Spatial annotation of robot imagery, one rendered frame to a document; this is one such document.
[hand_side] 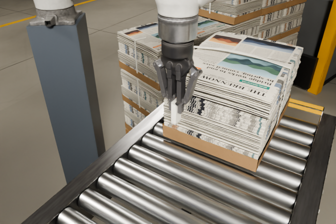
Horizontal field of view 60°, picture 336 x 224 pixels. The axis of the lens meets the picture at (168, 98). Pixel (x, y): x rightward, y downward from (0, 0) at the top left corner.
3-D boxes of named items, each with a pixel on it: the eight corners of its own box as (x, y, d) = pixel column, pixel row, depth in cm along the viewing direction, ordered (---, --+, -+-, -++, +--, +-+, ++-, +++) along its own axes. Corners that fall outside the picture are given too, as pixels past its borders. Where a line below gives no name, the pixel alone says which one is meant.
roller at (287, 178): (148, 131, 94) (152, 137, 98) (302, 192, 73) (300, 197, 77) (155, 118, 96) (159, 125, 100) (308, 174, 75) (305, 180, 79)
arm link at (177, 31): (171, 5, 69) (170, 30, 72) (149, 15, 63) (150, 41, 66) (205, 11, 65) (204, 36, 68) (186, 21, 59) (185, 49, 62)
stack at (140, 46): (125, 144, 207) (114, 30, 164) (230, 90, 272) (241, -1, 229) (160, 175, 182) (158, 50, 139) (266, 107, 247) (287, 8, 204)
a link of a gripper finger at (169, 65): (171, 63, 69) (166, 62, 69) (170, 103, 75) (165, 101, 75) (179, 58, 71) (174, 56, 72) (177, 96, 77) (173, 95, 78)
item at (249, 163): (187, 110, 100) (187, 100, 97) (272, 139, 87) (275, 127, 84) (161, 136, 88) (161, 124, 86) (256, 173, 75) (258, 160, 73)
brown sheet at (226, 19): (187, 12, 194) (187, 5, 192) (215, 4, 211) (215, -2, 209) (233, 25, 171) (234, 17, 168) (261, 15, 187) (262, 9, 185)
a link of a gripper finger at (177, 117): (179, 97, 77) (181, 98, 76) (178, 119, 80) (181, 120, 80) (173, 102, 75) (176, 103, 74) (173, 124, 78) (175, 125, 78)
